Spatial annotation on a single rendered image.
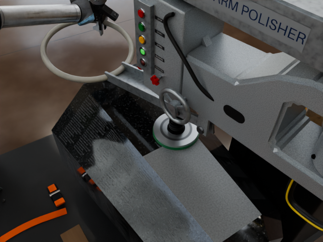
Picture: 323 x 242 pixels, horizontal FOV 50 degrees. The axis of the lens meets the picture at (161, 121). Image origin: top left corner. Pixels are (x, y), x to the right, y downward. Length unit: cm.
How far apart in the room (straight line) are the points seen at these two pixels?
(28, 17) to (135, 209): 94
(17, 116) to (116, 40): 124
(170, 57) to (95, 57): 224
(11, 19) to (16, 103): 161
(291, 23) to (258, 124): 35
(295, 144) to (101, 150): 94
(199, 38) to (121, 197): 82
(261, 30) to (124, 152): 95
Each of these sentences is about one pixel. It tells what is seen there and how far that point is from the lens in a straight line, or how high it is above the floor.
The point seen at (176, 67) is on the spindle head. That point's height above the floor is 131.
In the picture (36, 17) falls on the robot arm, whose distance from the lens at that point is 164.
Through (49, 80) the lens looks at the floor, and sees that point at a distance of 323.
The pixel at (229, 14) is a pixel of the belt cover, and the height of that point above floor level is 159.
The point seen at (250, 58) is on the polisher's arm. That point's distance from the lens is 115.
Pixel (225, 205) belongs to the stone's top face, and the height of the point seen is 81.
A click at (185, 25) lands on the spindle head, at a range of 108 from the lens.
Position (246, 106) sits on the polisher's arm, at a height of 132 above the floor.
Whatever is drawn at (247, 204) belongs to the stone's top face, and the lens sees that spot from 148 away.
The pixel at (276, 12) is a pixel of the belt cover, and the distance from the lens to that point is 86.
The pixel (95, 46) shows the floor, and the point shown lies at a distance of 353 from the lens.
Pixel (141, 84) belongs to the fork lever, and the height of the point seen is 94.
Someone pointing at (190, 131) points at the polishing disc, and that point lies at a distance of 162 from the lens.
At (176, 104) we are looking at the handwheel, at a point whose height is 120.
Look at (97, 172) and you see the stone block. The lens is 173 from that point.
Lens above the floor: 207
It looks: 49 degrees down
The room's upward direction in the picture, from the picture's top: 1 degrees clockwise
